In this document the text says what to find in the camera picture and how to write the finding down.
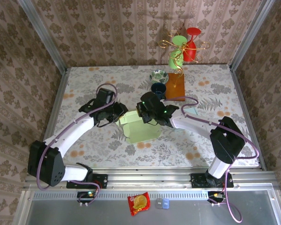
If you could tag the green paper box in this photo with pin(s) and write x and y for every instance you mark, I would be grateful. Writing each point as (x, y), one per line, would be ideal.
(142, 133)

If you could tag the light blue paper box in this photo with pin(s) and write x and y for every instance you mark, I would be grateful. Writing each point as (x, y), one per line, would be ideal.
(190, 111)

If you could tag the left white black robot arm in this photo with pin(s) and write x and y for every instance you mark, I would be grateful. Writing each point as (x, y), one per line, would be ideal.
(70, 133)

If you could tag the dark blue mug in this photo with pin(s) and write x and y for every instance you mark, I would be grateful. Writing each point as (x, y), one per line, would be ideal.
(158, 87)

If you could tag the leaf pattern bowl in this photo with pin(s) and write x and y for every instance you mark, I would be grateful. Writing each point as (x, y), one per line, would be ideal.
(158, 76)

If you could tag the floral tablecloth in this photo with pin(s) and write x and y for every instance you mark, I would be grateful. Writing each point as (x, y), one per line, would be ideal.
(154, 154)

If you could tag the green goblet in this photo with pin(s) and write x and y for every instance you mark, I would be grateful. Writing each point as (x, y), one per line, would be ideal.
(175, 62)

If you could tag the red goblet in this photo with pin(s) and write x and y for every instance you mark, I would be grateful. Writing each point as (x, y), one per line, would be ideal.
(190, 54)

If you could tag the red snack packet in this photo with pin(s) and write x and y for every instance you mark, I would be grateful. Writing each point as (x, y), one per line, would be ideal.
(138, 203)

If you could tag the small grey packet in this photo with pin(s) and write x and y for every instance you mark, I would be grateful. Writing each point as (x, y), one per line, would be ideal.
(159, 204)

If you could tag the small blue packet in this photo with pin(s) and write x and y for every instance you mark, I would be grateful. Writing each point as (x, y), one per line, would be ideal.
(166, 204)

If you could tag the grey metal shelf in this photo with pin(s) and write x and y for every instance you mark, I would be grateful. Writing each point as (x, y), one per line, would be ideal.
(201, 213)

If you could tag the aluminium side rail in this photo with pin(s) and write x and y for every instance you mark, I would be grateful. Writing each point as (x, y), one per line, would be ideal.
(58, 93)
(239, 93)

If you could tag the aluminium front rail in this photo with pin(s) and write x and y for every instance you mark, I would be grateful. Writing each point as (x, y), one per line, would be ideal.
(150, 178)

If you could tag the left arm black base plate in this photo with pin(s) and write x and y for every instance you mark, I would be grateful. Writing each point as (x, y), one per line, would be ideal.
(103, 181)

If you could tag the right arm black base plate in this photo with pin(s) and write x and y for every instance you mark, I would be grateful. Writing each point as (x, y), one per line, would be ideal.
(197, 181)

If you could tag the aluminium frame post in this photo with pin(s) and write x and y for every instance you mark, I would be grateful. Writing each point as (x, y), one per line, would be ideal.
(251, 35)
(43, 35)

